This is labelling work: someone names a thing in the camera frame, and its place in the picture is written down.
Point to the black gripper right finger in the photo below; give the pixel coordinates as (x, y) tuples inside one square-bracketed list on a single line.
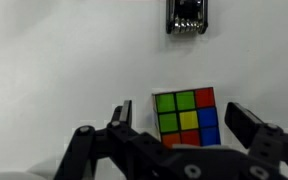
[(250, 128)]

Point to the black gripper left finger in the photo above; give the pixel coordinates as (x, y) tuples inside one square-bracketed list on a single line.
[(94, 153)]

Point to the multicoloured rubik's cube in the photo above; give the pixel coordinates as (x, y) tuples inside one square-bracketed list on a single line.
[(187, 120)]

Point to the black multitool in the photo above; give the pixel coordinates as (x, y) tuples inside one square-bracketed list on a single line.
[(186, 18)]

